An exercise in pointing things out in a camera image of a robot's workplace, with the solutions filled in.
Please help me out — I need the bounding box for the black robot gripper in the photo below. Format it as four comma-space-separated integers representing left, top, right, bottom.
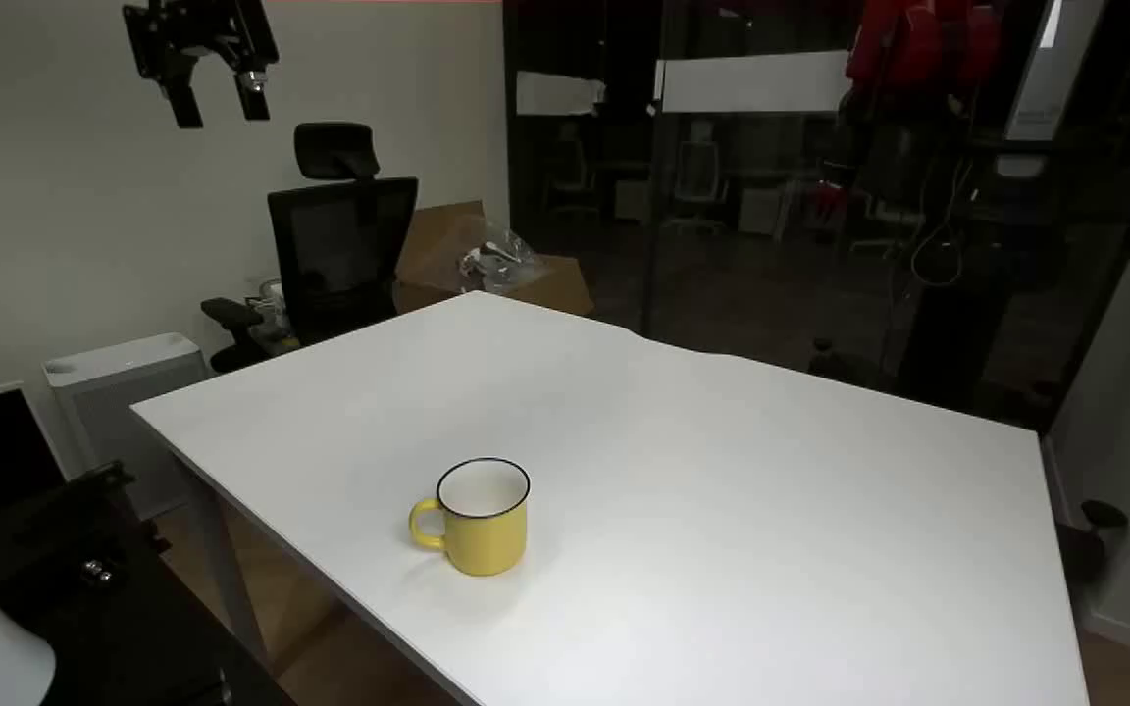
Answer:
119, 0, 284, 134

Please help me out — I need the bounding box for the yellow enamel mug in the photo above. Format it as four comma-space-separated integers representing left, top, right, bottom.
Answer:
403, 455, 534, 579

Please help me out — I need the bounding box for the black office chair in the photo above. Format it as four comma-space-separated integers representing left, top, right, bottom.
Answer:
201, 123, 419, 376

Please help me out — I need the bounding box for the brown cardboard box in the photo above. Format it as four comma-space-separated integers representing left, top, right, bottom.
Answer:
391, 196, 598, 319

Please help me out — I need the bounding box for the white low cabinet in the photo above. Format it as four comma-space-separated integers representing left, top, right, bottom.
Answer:
44, 329, 212, 523

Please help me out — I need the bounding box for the clear plastic bag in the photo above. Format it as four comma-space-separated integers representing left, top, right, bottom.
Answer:
460, 231, 545, 295

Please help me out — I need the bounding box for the grey table leg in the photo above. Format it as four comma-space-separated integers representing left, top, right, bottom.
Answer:
182, 464, 269, 663

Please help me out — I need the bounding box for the white board behind glass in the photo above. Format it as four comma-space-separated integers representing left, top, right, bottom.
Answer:
650, 48, 854, 117

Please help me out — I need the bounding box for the red robot behind glass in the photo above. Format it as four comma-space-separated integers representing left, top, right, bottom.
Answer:
849, 0, 1007, 99

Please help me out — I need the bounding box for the black round floor object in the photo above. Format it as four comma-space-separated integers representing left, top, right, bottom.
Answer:
1072, 498, 1130, 579

